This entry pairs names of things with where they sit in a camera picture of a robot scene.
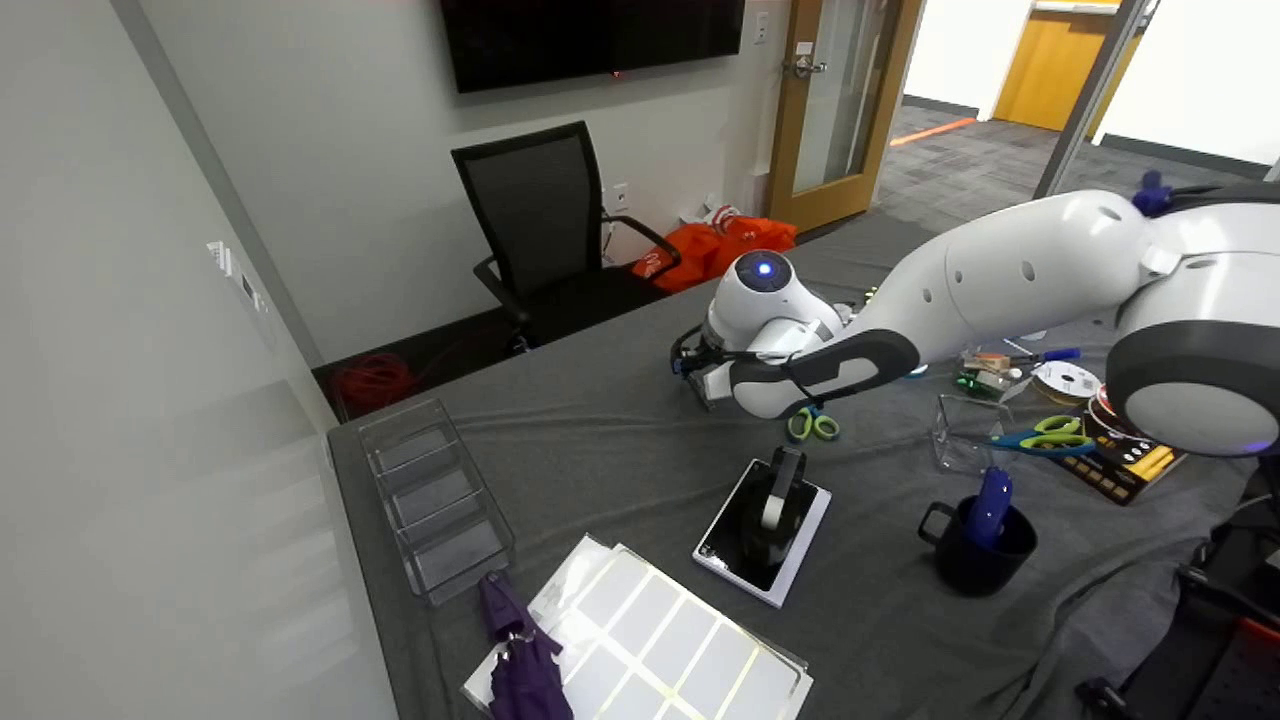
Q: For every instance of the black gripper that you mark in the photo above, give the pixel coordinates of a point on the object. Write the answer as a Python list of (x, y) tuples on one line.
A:
[(713, 363)]

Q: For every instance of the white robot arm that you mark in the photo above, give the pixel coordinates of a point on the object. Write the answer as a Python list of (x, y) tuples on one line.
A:
[(1015, 267)]

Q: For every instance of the empty clear plastic container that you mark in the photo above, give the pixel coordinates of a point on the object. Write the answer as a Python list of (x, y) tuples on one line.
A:
[(960, 437)]

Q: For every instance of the clear container with small items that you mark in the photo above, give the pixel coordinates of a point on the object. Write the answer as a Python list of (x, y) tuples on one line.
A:
[(991, 376)]

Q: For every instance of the grey tablecloth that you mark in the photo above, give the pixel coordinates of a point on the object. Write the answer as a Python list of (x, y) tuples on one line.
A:
[(603, 453)]

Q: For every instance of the orange bag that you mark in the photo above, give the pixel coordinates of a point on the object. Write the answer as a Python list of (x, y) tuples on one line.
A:
[(722, 242)]

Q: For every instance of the white bordered black tray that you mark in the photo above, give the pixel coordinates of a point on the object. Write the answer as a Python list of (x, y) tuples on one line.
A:
[(741, 551)]

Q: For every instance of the black mesh office chair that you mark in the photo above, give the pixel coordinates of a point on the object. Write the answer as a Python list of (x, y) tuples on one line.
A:
[(535, 201)]

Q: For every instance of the white grid tray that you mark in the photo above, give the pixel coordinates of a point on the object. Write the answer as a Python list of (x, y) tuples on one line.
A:
[(664, 644)]

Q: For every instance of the wooden door with glass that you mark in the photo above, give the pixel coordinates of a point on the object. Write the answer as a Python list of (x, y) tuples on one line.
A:
[(786, 135)]

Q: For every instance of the clear plastic organizer tray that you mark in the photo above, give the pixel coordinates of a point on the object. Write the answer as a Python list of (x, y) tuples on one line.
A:
[(433, 500)]

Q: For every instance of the blue object in mug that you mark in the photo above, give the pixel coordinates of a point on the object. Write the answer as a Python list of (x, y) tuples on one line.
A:
[(991, 506)]

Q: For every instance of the purple glove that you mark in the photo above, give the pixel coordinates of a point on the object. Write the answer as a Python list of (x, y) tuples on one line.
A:
[(523, 664)]

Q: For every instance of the black mug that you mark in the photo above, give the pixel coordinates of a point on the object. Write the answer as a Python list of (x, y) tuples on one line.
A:
[(981, 562)]

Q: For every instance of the small blue pen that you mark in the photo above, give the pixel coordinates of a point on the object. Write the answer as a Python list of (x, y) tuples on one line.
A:
[(1062, 352)]

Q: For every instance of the large white tape roll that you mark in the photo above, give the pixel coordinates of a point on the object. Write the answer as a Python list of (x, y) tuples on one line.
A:
[(1070, 383)]

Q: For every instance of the black orange flat package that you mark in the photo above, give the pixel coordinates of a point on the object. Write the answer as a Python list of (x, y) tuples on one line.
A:
[(1133, 468)]

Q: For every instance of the yellow wooden door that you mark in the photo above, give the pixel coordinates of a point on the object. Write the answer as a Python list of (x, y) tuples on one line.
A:
[(1055, 67)]

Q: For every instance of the grey metal pole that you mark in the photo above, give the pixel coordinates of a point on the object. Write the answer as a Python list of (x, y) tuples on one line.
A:
[(1098, 92)]

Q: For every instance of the black equipment stand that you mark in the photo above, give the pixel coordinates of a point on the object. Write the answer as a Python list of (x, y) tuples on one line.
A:
[(1225, 626)]

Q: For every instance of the black wall television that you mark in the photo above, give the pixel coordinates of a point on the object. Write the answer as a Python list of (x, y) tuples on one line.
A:
[(584, 34)]

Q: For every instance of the white wall fixture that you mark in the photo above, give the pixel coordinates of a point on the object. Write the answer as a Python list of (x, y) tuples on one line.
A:
[(223, 259)]

